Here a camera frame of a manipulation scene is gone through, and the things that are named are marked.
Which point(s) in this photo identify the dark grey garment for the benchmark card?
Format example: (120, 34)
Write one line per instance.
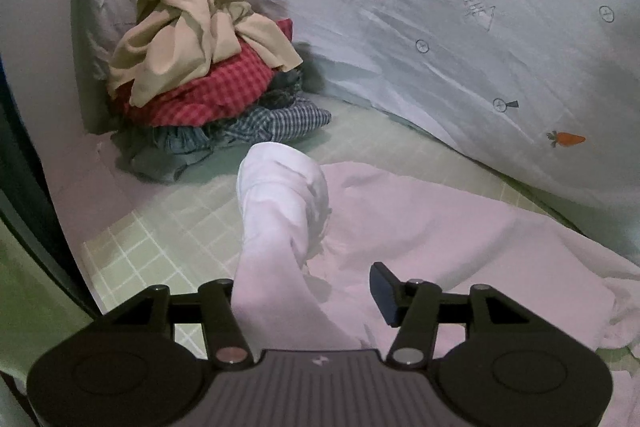
(287, 83)

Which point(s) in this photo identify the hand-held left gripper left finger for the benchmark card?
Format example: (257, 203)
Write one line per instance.
(220, 309)

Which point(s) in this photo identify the red checked garment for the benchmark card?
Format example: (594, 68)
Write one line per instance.
(225, 84)

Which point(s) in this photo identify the white garment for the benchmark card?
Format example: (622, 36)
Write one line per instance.
(280, 207)

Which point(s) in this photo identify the teal grey garment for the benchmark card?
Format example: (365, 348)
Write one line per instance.
(165, 152)

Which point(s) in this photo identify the blue plaid shirt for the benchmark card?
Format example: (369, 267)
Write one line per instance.
(280, 119)

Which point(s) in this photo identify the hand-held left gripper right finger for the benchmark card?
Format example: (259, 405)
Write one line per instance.
(384, 292)

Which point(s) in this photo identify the dark bed frame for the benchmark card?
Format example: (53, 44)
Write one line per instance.
(30, 187)

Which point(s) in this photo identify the beige garment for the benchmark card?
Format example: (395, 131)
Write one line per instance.
(180, 37)

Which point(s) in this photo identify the green grid bedsheet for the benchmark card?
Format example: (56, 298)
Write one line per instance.
(165, 232)

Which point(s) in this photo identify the carrot print quilt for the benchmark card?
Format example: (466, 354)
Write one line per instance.
(400, 47)

